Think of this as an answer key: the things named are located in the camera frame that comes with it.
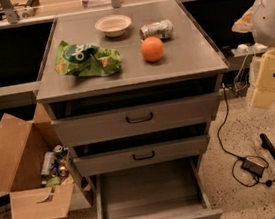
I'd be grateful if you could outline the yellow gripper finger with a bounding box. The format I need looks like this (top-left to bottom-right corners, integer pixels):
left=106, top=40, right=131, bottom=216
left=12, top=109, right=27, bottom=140
left=246, top=48, right=275, bottom=112

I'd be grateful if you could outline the green rice chip bag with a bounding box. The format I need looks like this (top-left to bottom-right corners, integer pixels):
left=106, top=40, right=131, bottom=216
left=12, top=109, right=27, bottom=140
left=54, top=41, right=122, bottom=78

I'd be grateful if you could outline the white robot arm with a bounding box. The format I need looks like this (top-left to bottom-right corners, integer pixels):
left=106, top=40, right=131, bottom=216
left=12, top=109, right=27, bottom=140
left=232, top=0, right=275, bottom=113

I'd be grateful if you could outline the top grey drawer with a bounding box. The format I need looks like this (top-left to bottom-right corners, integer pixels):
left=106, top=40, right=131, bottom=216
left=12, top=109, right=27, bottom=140
left=51, top=93, right=219, bottom=147

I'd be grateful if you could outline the grey drawer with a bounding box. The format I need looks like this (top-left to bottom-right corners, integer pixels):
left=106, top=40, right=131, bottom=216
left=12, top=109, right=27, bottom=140
left=96, top=158, right=223, bottom=219
left=51, top=93, right=219, bottom=147
left=74, top=135, right=209, bottom=176

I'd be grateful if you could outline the grey drawer cabinet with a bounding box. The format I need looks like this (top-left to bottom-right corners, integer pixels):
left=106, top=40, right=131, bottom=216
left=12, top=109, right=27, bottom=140
left=26, top=0, right=241, bottom=182

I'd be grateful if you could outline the bottom grey drawer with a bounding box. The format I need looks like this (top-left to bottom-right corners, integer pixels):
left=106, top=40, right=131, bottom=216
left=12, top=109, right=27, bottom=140
left=96, top=158, right=223, bottom=219

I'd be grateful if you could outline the middle grey drawer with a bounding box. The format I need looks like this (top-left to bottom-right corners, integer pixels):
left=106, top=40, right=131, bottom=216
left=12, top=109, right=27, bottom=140
left=74, top=135, right=209, bottom=176

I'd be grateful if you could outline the white power strip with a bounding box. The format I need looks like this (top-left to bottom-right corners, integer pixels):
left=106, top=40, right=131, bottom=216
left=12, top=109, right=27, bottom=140
left=232, top=43, right=268, bottom=57

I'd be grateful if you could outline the black power adapter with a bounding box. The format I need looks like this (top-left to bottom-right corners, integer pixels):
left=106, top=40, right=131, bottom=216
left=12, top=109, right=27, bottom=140
left=241, top=159, right=265, bottom=178

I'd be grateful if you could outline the crushed silver can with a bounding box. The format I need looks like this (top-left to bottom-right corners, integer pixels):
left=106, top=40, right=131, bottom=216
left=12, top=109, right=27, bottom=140
left=139, top=19, right=174, bottom=40

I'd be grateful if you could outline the orange fruit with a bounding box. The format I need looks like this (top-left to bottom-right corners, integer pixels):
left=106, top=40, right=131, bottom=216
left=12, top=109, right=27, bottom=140
left=140, top=37, right=164, bottom=62

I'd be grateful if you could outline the white paper bowl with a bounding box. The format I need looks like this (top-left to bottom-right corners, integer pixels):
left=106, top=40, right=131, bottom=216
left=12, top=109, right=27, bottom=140
left=95, top=14, right=132, bottom=38

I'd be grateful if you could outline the can in box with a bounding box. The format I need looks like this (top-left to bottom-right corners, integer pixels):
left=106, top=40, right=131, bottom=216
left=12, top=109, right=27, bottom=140
left=53, top=145, right=65, bottom=158

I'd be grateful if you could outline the white bottle in box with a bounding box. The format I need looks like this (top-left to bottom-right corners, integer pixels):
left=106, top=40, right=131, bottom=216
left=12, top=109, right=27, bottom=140
left=41, top=151, right=55, bottom=176

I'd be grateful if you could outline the open cardboard box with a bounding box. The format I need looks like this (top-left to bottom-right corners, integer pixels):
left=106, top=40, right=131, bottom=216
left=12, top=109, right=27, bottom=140
left=0, top=114, right=74, bottom=219

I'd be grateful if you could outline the black power cable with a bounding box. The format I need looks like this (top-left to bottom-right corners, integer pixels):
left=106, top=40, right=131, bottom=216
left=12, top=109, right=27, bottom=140
left=210, top=76, right=275, bottom=193

